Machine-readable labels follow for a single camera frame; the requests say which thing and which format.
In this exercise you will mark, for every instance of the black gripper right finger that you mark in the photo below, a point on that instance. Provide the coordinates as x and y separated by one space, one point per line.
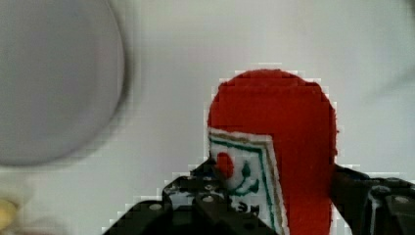
373 205

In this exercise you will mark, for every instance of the red plush ketchup bottle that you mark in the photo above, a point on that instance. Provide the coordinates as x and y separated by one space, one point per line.
273 137

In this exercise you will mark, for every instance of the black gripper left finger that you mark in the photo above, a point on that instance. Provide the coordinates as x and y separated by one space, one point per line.
194 204

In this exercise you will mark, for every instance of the grey round plate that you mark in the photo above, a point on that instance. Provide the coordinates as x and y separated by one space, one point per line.
62 68

